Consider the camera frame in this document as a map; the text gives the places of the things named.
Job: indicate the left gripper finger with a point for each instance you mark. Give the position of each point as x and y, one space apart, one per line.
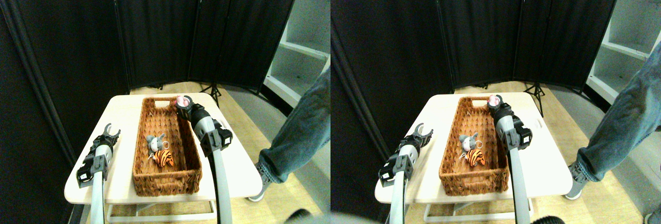
428 136
105 133
117 134
416 134

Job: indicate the pink plush toy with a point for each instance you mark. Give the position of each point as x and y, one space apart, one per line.
181 100
493 99

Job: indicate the grey plush toy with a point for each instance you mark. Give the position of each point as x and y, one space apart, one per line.
468 142
155 142

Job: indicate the orange black striped toy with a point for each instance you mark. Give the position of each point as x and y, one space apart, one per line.
164 158
475 158

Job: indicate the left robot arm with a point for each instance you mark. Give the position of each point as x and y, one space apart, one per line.
97 203
396 203

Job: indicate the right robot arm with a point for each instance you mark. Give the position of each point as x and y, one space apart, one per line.
519 193
219 193

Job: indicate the low white table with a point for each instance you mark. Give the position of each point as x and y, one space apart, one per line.
431 111
119 113

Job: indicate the black curtain foot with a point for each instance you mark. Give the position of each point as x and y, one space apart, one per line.
483 86
157 87

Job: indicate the black curtain stand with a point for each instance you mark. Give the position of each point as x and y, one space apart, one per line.
537 92
213 91

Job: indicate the brown wicker basket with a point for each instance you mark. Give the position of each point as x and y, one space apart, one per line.
165 182
472 182

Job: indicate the person's legs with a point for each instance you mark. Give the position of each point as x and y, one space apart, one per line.
619 131
299 136

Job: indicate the white shelf unit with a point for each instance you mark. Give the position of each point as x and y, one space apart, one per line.
304 38
630 22

